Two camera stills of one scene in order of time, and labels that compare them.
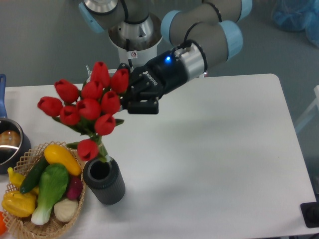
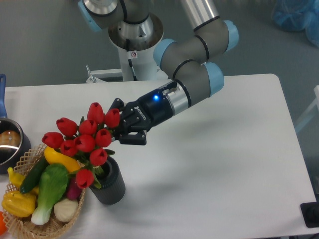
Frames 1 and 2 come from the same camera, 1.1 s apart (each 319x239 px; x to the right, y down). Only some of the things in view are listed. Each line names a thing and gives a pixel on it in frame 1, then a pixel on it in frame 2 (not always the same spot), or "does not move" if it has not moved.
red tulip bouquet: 93,107 to 86,140
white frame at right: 307,118 does not move
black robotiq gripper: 160,75 to 147,112
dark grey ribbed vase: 105,180 does not move
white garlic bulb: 65,210 does not move
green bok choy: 53,183 does not move
